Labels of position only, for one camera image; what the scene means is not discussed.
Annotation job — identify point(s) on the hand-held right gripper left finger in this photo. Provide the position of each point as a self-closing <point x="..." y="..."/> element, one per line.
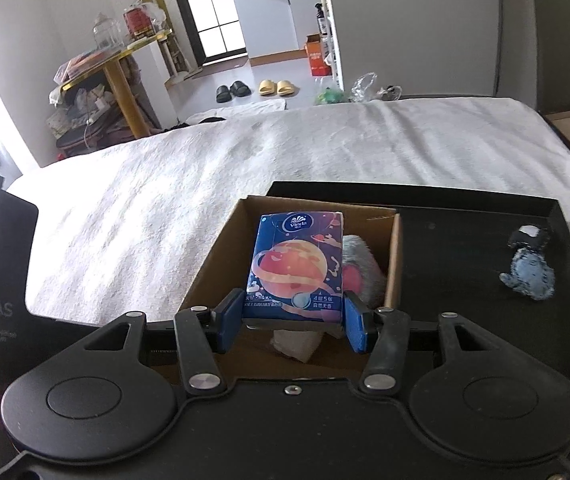
<point x="227" y="322"/>

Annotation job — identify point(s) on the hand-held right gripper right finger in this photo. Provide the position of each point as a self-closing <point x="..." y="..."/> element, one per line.
<point x="360" y="322"/>

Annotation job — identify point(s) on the blue and pink plush toy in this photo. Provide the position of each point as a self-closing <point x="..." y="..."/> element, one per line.
<point x="362" y="270"/>

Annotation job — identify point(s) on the brown cardboard box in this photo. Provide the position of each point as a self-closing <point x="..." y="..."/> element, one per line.
<point x="210" y="270"/>

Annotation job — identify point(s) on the white cloth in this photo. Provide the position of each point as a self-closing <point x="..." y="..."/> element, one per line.
<point x="297" y="345"/>

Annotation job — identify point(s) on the blue planet print tissue pack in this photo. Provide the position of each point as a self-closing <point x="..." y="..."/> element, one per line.
<point x="295" y="265"/>

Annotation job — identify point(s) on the black tray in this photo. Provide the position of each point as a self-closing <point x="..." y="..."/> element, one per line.
<point x="465" y="270"/>

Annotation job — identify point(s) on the blue denim toy figure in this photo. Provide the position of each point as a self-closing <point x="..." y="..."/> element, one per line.
<point x="530" y="275"/>

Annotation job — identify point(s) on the clutter pile under table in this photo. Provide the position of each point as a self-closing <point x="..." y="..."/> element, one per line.
<point x="85" y="120"/>

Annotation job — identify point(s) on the black cloth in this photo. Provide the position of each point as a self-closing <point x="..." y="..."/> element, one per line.
<point x="200" y="122"/>

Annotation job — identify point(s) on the white floor towel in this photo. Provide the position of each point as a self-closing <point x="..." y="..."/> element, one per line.
<point x="245" y="110"/>

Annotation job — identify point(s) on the green bag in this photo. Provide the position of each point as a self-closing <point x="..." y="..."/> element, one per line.
<point x="329" y="96"/>

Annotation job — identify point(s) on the yellow round table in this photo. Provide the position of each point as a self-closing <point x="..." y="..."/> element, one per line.
<point x="127" y="95"/>

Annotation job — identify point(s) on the black slipper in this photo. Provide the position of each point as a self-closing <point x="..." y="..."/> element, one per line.
<point x="223" y="93"/>
<point x="240" y="88"/>

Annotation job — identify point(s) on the pile of plastic packets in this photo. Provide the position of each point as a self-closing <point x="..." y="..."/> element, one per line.
<point x="85" y="66"/>

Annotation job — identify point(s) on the clear plastic bag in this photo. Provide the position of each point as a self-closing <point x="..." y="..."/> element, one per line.
<point x="370" y="87"/>

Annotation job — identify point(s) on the yellow slipper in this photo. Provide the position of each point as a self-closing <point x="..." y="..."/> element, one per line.
<point x="285" y="88"/>
<point x="267" y="87"/>

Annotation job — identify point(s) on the red cardboard box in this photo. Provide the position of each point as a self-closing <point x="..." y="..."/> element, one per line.
<point x="316" y="57"/>

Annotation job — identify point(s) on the clear glass jar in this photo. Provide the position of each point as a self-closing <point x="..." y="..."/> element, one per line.
<point x="106" y="32"/>

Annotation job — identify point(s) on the red jar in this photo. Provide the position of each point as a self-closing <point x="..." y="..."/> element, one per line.
<point x="137" y="22"/>

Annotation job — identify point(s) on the spray bottle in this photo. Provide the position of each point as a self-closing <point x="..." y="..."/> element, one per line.
<point x="322" y="20"/>

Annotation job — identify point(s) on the white kitchen cabinet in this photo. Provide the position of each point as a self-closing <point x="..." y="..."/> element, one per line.
<point x="270" y="20"/>

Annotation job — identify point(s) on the black framed glass door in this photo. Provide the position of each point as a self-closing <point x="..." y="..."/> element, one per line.
<point x="215" y="5"/>

